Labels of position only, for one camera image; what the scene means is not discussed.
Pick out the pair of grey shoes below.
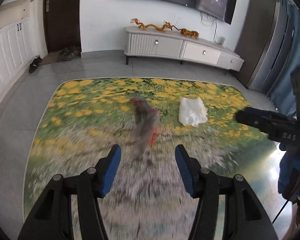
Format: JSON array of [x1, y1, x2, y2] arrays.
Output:
[[57, 45, 81, 62]]

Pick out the blue curtain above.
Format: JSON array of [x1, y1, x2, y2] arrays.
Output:
[[267, 0, 300, 112]]

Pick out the white wall cables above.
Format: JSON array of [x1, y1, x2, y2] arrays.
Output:
[[199, 10, 218, 42]]

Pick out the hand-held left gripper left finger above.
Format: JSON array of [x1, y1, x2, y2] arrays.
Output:
[[17, 144, 122, 240]]

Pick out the brown standing air conditioner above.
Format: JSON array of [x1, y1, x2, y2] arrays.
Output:
[[233, 0, 295, 94]]

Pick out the golden tiger figurine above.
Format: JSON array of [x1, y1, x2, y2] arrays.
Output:
[[179, 28, 200, 39]]

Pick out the grey red plastic wrapper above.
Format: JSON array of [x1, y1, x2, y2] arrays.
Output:
[[129, 97, 161, 161]]

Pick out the person's right forearm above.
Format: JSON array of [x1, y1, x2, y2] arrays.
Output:
[[277, 150, 300, 201]]

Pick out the dark brown door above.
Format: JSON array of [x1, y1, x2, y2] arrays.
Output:
[[44, 0, 83, 55]]

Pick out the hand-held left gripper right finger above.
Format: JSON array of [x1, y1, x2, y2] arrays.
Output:
[[174, 144, 278, 240]]

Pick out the black cable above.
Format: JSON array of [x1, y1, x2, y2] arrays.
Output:
[[272, 152, 300, 225]]

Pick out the pair of black shoes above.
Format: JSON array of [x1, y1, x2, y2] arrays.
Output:
[[28, 56, 43, 74]]

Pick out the brown door mat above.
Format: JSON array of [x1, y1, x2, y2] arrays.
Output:
[[41, 52, 63, 66]]

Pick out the white television cabinet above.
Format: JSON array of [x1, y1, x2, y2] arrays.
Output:
[[124, 26, 245, 75]]

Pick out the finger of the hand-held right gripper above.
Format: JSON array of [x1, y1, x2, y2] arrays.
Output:
[[235, 106, 298, 136]]

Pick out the white shoe cabinet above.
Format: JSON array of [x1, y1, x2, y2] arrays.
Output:
[[0, 0, 41, 117]]

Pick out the white plastic bag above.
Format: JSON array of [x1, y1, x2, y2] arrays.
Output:
[[178, 97, 208, 127]]

